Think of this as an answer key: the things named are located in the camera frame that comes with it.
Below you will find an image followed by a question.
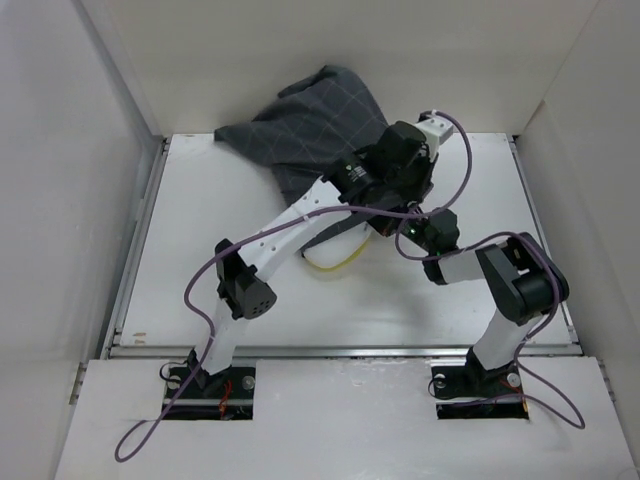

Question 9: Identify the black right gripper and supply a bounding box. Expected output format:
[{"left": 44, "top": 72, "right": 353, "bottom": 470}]
[{"left": 359, "top": 197, "right": 435, "bottom": 254}]

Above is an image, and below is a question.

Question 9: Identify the dark grey checked pillowcase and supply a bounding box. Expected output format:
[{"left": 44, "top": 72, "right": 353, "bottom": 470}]
[{"left": 213, "top": 63, "right": 401, "bottom": 236}]

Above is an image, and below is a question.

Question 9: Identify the white pillow with yellow band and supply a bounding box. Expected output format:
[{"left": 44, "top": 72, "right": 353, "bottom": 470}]
[{"left": 301, "top": 223, "right": 372, "bottom": 272}]

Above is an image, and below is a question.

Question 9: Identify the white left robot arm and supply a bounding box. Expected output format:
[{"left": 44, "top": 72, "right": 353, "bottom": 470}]
[{"left": 187, "top": 119, "right": 441, "bottom": 397}]

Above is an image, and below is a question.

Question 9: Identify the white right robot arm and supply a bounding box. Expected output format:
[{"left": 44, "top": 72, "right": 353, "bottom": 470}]
[{"left": 394, "top": 210, "right": 569, "bottom": 394}]

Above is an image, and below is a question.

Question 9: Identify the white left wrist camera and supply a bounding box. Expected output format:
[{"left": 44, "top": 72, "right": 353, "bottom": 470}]
[{"left": 414, "top": 110, "right": 454, "bottom": 154}]

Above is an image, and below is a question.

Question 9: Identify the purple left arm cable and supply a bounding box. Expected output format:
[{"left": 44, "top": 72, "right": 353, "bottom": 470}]
[{"left": 114, "top": 108, "right": 476, "bottom": 461}]

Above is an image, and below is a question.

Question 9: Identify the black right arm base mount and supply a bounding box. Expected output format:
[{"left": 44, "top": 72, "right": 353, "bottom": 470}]
[{"left": 428, "top": 351, "right": 529, "bottom": 420}]

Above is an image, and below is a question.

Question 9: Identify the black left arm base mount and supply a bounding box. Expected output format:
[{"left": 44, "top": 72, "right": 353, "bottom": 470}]
[{"left": 164, "top": 361, "right": 257, "bottom": 421}]

